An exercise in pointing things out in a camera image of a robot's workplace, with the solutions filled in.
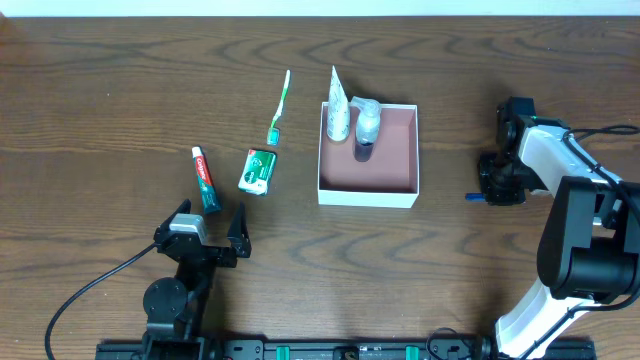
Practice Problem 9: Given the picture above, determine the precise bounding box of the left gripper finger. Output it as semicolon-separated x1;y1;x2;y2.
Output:
227;203;252;258
158;199;191;231

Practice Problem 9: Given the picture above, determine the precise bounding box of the blue disposable razor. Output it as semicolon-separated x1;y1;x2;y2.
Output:
465;193;485;202

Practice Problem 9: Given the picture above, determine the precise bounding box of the clear pump bottle blue liquid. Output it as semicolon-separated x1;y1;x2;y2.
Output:
351;96;381;162

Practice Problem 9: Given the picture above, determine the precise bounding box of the white conditioner tube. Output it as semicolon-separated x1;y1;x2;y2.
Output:
327;67;351;143

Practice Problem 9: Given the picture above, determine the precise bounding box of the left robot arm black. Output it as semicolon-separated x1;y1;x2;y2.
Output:
141;200;252;360

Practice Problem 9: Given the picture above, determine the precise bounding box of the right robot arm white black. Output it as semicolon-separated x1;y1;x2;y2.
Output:
471;97;639;359

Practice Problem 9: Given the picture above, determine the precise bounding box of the red green toothpaste tube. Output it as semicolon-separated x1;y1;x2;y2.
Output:
192;146;221;214

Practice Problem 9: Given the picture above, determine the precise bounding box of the green white soap box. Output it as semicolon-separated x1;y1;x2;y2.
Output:
238;149;277;196

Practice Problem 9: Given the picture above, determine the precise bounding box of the green white toothbrush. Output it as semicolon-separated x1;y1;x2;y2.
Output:
266;69;291;146

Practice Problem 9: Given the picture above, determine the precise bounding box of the white box with pink interior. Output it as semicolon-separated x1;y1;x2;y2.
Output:
317;102;420;208

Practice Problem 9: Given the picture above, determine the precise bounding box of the left black cable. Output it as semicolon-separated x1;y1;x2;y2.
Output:
44;242;158;360

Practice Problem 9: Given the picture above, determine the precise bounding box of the black cable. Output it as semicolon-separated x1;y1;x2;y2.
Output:
519;123;640;360
44;242;158;360

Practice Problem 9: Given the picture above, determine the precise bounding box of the right black cable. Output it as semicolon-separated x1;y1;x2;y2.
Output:
519;123;640;360

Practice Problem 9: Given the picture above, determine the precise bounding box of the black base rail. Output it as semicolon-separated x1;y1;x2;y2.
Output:
94;338;599;360

